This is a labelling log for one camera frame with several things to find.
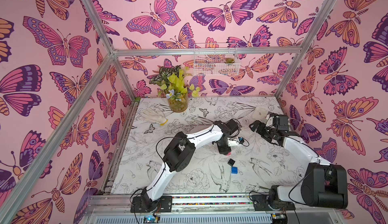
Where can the small succulent in basket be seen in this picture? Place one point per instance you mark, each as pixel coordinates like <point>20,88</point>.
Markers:
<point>229,60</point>

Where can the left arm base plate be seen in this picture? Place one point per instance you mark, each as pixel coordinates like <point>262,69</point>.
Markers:
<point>143,205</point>

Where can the blue lego brick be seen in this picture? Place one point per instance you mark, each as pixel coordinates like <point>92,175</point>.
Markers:
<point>234,170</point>

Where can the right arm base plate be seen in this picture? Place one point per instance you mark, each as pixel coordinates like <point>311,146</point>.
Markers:
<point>264,203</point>

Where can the grey striped work glove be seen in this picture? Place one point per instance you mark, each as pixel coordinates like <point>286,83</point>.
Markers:
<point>260,114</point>

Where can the white work glove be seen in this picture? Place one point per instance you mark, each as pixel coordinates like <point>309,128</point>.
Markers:
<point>154,116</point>

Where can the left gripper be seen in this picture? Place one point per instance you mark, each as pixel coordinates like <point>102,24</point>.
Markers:
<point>225,152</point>

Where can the aluminium front rail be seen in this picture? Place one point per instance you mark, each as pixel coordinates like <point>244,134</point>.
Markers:
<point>199,203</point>

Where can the white wire basket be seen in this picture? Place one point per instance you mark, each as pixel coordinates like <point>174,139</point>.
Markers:
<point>209,61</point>

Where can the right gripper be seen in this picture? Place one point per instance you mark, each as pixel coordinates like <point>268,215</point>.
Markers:
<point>260,128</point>

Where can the black lego brick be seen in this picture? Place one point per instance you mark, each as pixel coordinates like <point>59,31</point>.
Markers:
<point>231,162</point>

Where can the potted green plant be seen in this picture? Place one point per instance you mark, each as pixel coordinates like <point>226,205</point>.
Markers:
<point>173,85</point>

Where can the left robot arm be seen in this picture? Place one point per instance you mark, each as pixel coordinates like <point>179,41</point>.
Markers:
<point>179,152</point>

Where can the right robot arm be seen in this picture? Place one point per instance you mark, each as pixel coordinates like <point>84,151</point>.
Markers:
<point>324,183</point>

